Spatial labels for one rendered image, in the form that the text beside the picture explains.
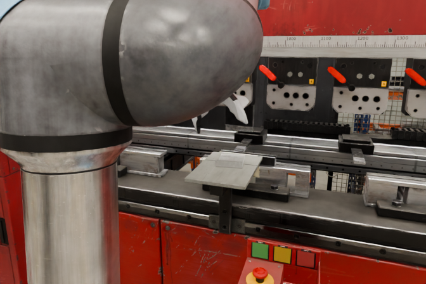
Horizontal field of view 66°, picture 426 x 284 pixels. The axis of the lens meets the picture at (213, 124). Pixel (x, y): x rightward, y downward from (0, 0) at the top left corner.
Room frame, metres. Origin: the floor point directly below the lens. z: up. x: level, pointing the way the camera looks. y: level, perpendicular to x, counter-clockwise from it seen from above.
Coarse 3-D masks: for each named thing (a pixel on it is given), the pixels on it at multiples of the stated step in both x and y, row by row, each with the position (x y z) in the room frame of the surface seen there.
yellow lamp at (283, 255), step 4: (276, 248) 0.81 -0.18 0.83; (280, 248) 0.80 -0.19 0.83; (284, 248) 0.80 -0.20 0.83; (288, 248) 0.80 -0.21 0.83; (276, 252) 0.80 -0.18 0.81; (280, 252) 0.80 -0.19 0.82; (284, 252) 0.80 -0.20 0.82; (288, 252) 0.79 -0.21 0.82; (276, 256) 0.80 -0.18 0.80; (280, 256) 0.80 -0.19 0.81; (284, 256) 0.80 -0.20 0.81; (288, 256) 0.79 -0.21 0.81; (276, 260) 0.80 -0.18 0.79; (280, 260) 0.80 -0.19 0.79; (284, 260) 0.80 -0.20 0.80; (288, 260) 0.79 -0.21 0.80
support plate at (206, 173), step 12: (216, 156) 1.08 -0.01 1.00; (252, 156) 1.08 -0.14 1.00; (204, 168) 0.97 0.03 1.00; (216, 168) 0.97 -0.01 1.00; (228, 168) 0.97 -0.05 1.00; (252, 168) 0.97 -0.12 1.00; (192, 180) 0.88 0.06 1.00; (204, 180) 0.87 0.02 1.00; (216, 180) 0.87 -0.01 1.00; (228, 180) 0.87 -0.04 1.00; (240, 180) 0.87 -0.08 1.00
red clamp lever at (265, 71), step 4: (260, 68) 1.02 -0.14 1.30; (264, 68) 1.02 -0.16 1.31; (264, 72) 1.02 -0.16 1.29; (268, 72) 1.01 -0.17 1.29; (272, 72) 1.03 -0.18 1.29; (268, 76) 1.01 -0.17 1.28; (272, 76) 1.01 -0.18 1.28; (272, 80) 1.01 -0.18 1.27; (276, 80) 1.01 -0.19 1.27; (280, 84) 1.00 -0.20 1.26; (284, 84) 1.01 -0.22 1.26; (280, 88) 1.00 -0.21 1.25
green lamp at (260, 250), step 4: (252, 244) 0.83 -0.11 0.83; (256, 244) 0.82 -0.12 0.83; (260, 244) 0.82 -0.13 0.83; (264, 244) 0.82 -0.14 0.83; (252, 248) 0.83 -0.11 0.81; (256, 248) 0.82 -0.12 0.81; (260, 248) 0.82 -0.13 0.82; (264, 248) 0.82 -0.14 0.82; (252, 252) 0.83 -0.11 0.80; (256, 252) 0.82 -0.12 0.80; (260, 252) 0.82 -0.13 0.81; (264, 252) 0.81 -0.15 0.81; (256, 256) 0.82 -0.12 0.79; (260, 256) 0.82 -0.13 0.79; (264, 256) 0.81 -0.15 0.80
